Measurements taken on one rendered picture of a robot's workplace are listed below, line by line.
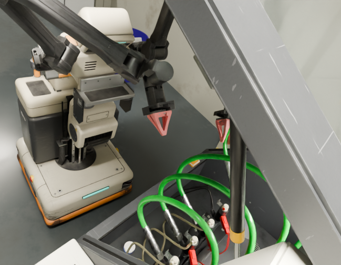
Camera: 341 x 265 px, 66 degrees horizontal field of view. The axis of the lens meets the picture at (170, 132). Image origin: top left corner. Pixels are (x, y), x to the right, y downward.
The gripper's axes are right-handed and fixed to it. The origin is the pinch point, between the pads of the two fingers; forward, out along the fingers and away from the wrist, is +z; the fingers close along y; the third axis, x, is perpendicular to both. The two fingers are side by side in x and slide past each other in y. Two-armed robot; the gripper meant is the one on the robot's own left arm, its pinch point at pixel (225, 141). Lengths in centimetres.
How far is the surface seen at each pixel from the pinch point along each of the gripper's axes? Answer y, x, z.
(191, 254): -10.2, -9.5, 34.2
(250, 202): 31.5, 18.3, 18.7
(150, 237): -21.9, -6.9, 32.0
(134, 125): 18, 187, -25
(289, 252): -28, -54, 20
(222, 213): 1.1, -4.3, 22.9
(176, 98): 69, 218, -78
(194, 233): -1.2, 5.4, 32.0
